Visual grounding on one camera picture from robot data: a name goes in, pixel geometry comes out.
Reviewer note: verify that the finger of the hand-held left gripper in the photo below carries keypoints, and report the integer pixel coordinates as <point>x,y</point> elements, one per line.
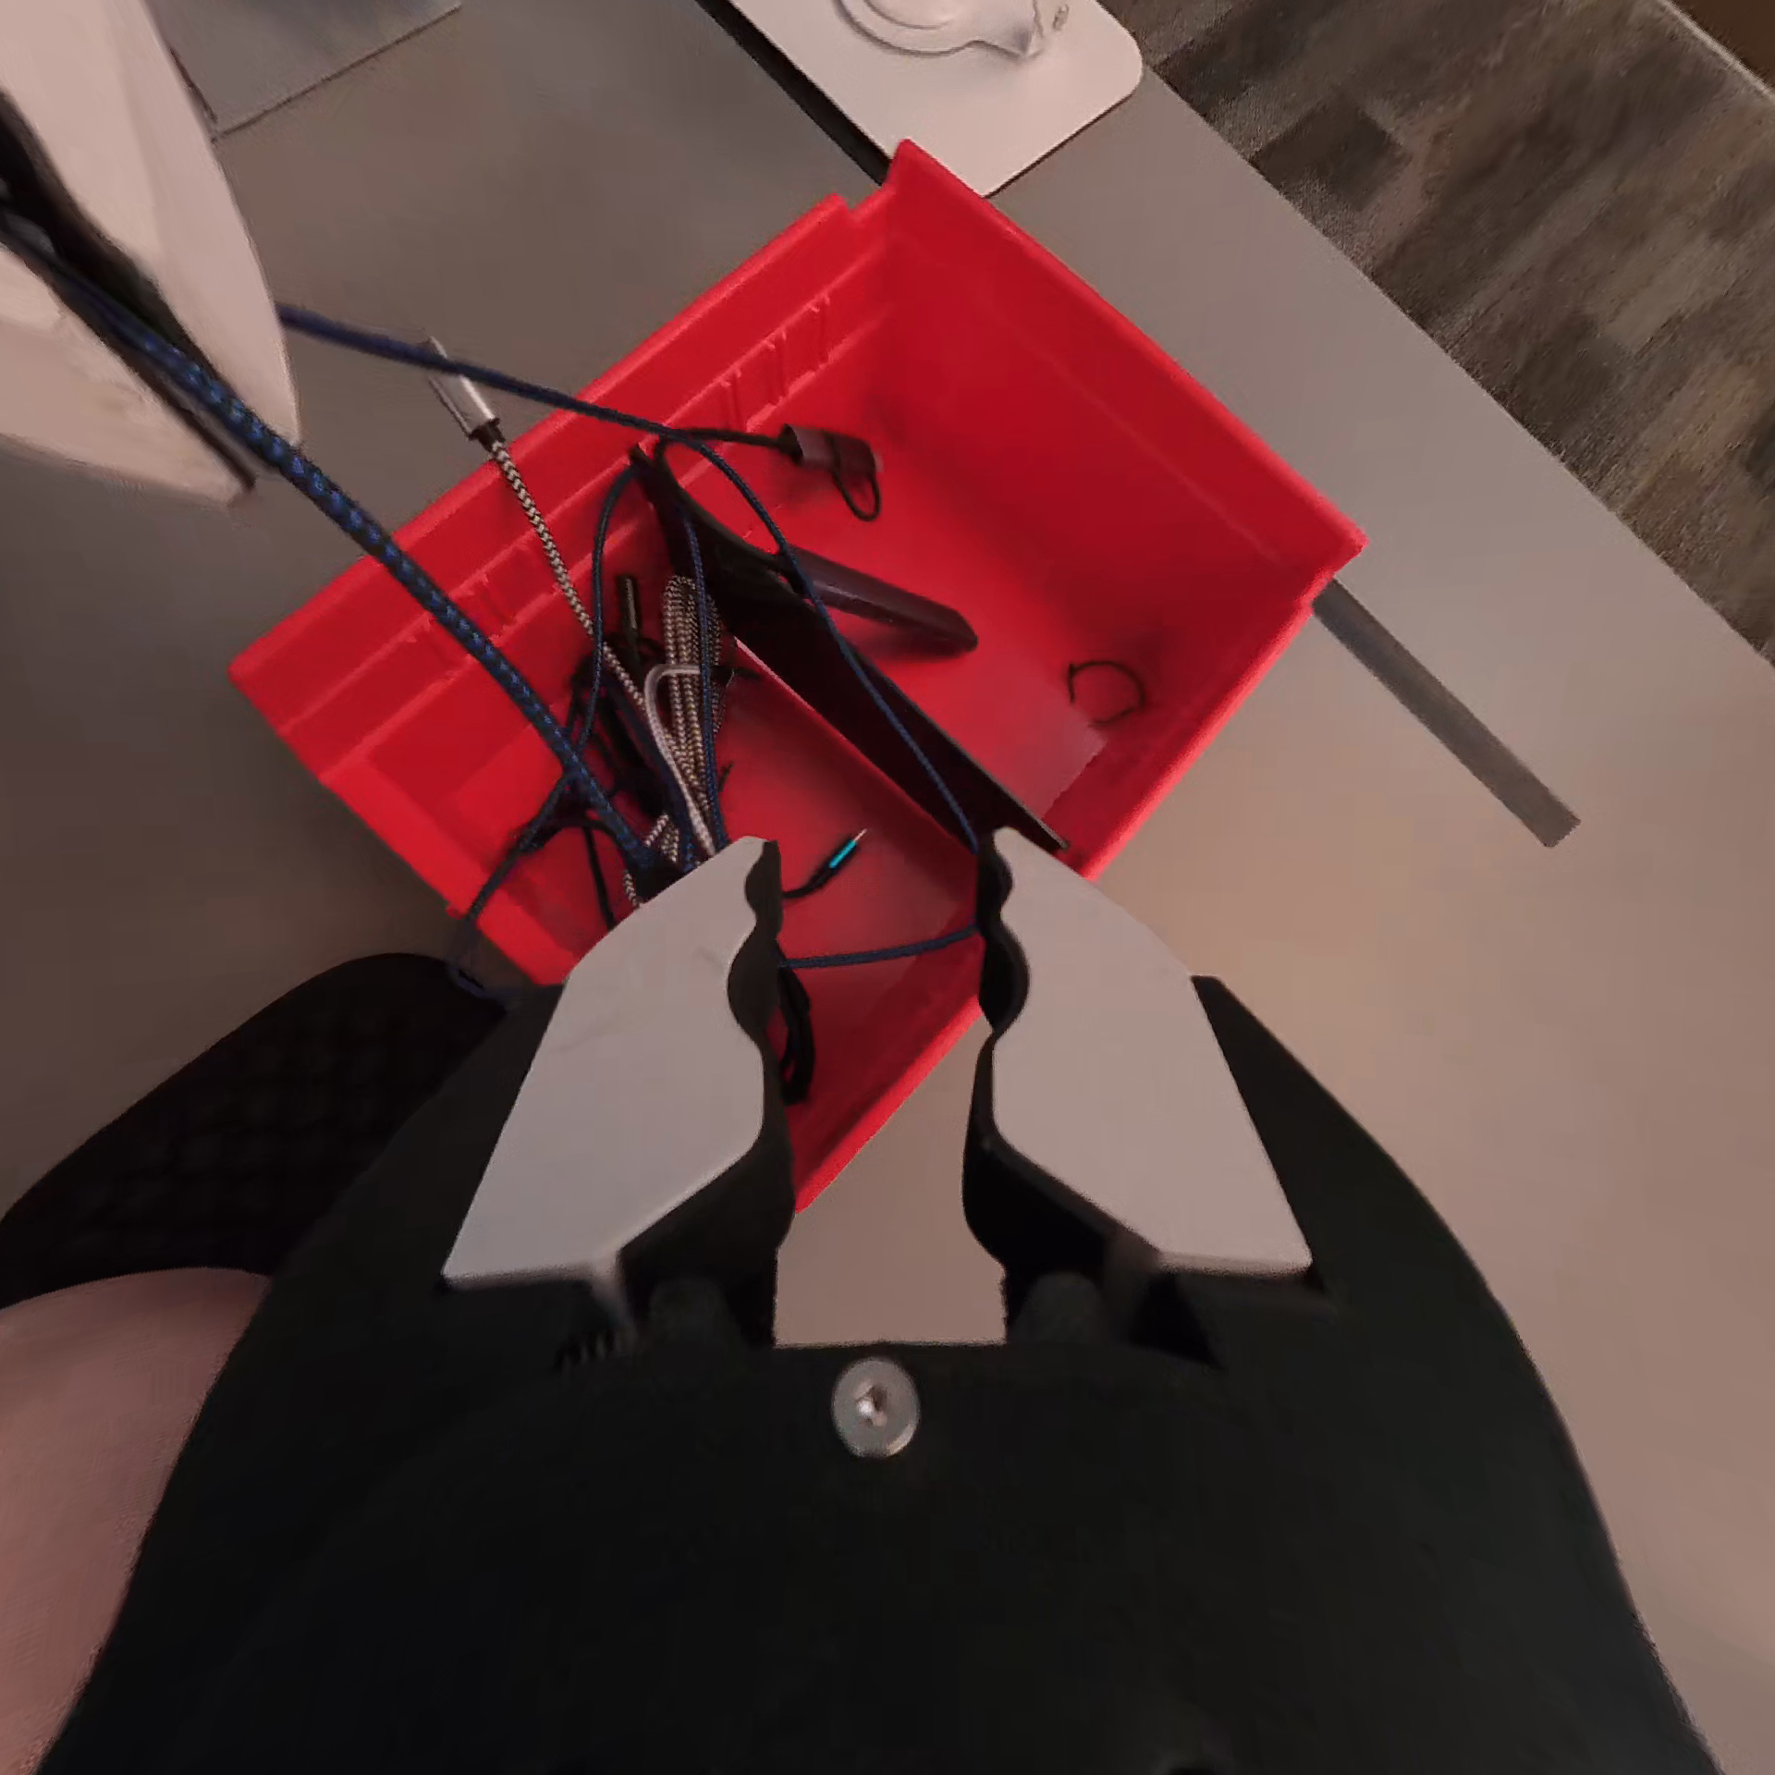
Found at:
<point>181,208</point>
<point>82,375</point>

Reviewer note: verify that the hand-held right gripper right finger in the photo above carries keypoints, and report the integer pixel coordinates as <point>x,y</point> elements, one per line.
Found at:
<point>1137,1111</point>

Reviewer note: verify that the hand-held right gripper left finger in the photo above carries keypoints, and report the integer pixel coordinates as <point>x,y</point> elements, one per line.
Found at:
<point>624,1096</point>

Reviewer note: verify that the red plastic bin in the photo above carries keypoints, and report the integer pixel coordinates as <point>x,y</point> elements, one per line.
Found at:
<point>1179,485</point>

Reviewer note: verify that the person's left forearm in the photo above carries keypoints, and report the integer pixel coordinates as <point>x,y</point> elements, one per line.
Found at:
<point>98,1500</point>

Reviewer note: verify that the person's dark clothing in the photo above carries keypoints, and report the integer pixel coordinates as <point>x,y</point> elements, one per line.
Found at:
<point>207,1111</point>

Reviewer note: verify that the dark bin divider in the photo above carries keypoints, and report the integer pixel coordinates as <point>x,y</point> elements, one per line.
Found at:
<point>887,722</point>

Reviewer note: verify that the instruction board stand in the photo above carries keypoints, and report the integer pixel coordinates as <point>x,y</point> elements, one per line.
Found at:
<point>971,99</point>

